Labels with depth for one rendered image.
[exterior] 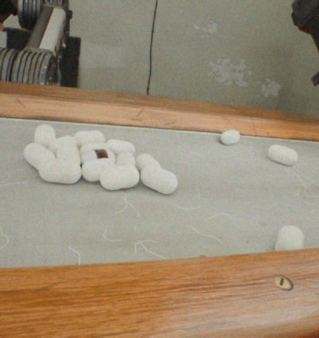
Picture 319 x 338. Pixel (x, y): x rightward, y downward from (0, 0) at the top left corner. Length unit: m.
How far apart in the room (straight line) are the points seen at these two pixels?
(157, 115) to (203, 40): 2.10
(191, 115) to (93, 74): 1.90
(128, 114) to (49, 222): 0.27
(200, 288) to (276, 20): 2.73
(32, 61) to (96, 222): 0.47
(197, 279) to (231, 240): 0.09
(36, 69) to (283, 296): 0.57
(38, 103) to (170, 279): 0.34
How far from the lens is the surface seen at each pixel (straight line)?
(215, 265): 0.18
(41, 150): 0.30
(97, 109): 0.46
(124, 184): 0.28
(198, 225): 0.26
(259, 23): 2.77
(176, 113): 0.50
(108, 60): 2.38
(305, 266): 0.20
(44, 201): 0.26
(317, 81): 0.57
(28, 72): 0.65
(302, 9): 0.67
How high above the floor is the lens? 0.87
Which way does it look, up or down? 22 degrees down
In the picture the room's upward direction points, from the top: 10 degrees clockwise
